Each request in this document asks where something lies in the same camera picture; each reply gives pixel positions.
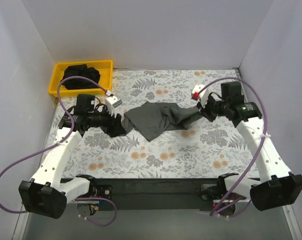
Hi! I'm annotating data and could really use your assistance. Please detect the dark grey t shirt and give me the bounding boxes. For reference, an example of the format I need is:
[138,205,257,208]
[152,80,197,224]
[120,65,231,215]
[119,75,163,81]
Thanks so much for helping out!
[121,101,202,141]

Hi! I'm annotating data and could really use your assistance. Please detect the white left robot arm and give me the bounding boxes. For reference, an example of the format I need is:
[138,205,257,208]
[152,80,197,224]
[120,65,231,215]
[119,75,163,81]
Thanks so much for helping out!
[18,94,125,219]

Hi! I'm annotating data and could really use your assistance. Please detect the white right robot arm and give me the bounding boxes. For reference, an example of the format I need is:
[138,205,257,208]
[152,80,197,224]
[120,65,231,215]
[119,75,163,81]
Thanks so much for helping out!
[192,78,302,215]

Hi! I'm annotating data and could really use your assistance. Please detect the floral patterned table mat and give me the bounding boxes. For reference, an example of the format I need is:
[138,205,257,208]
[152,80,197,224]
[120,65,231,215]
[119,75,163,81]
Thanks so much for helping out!
[62,69,253,178]

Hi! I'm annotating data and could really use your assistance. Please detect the yellow plastic bin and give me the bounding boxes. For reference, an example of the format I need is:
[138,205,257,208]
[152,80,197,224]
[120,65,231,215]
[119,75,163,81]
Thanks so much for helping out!
[48,60,113,97]

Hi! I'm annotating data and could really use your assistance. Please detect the black t shirt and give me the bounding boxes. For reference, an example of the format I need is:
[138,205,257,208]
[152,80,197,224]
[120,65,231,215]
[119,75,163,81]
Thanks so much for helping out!
[61,64,101,90]

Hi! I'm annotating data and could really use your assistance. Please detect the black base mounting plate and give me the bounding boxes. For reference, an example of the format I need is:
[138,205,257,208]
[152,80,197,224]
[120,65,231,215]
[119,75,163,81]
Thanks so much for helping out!
[93,178,225,211]

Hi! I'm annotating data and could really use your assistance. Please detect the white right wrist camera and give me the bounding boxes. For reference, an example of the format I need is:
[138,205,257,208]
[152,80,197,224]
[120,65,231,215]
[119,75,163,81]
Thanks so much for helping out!
[191,84,210,107]

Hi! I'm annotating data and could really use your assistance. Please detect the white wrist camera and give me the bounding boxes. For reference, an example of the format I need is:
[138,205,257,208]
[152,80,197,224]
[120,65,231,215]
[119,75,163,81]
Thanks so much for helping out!
[191,84,210,107]
[104,94,122,115]

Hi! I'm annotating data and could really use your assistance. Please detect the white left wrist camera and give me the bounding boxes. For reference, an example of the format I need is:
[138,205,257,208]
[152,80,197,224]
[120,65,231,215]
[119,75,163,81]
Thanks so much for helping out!
[104,94,122,115]

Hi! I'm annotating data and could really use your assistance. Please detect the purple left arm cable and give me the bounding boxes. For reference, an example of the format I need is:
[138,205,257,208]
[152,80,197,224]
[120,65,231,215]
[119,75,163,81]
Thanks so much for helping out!
[0,76,118,227]

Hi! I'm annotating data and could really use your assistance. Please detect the aluminium front rail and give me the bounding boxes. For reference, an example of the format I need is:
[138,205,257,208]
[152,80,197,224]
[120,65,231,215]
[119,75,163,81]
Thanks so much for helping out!
[22,181,291,205]

